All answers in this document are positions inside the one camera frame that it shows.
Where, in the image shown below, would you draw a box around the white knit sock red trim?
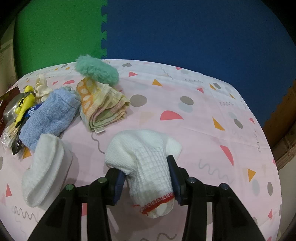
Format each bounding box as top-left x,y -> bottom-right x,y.
105,130 -> 182,218

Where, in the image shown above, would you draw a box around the light blue fuzzy sock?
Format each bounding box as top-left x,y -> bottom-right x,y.
20,86 -> 81,151

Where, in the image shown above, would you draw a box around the teal fluffy scrunchie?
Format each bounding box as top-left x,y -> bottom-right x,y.
75,55 -> 119,86

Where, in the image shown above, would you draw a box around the folded orange yellow towel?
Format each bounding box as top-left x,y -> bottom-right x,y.
76,77 -> 130,132

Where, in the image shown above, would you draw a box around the bag of wooden sticks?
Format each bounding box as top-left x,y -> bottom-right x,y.
1,121 -> 23,155

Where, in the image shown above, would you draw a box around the cream satin scrunchie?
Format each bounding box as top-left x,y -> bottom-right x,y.
34,75 -> 53,103

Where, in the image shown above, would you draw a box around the yellow black plastic toy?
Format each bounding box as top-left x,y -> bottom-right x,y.
15,85 -> 36,128

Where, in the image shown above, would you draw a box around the stainless steel bowl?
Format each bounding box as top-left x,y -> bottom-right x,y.
3,93 -> 23,123

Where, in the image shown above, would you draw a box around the dark red box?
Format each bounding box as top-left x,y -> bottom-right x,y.
0,87 -> 20,133

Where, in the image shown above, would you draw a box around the blue foam mat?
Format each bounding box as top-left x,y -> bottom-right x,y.
101,1 -> 295,124

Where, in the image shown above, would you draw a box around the green foam mat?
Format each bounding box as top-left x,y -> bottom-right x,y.
14,1 -> 107,77

